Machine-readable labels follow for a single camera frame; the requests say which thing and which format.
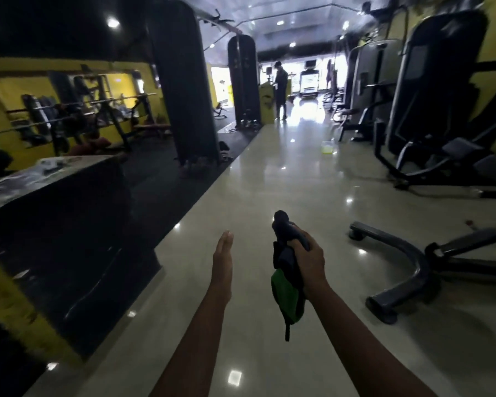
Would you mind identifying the person's right forearm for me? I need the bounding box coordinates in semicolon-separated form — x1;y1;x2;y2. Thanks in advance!
305;281;439;397

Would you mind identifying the black box with pale top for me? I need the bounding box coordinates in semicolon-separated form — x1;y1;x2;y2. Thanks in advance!
0;154;162;360

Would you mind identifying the yellow reception stand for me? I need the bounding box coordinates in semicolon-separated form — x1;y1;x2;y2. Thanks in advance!
258;80;276;124

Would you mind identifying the person's left hand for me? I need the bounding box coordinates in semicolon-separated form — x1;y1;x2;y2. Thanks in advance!
211;230;235;304

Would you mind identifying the person's left forearm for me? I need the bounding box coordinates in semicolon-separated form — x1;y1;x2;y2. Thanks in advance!
148;291;232;397

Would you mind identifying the person's right hand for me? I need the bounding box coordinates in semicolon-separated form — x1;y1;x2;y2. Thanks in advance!
288;225;331;303

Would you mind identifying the black padded pillar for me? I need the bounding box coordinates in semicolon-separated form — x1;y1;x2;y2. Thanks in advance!
148;0;222;166

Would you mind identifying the wall barbell rack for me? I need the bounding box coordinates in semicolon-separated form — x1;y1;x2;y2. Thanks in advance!
0;72;158;155

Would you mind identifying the dark grey green cloth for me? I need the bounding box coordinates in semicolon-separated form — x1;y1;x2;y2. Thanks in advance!
271;210;311;342

